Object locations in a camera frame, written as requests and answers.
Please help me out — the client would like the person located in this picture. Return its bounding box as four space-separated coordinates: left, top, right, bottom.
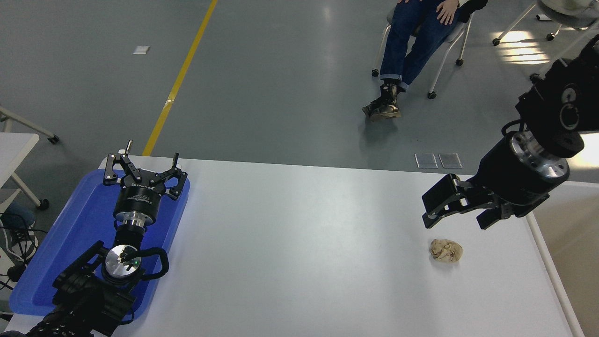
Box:
361 0 489 123
0 201 39 263

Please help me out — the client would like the tan paper ball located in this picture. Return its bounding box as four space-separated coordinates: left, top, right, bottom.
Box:
429 239 464 263

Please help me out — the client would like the white side table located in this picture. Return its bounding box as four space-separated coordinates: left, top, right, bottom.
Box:
0 105 60 211

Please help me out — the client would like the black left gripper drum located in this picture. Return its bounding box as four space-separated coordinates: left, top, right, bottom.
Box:
114 177 165 220

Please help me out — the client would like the blue plastic tray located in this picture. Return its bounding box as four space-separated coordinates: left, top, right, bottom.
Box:
8 168 191 323

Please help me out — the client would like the person's left hand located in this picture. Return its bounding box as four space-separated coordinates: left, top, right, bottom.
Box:
436 0 460 25

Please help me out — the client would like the grey chair with casters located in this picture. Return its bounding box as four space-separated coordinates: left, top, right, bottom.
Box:
371 9 474 100
491 0 599 82

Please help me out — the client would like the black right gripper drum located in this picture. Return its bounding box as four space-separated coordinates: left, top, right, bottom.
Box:
473 136 550 219

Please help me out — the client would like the large pale bin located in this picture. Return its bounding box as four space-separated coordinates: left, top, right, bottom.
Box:
526 180 599 337

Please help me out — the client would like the black cable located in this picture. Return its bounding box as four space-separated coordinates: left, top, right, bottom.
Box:
0 263 28 292

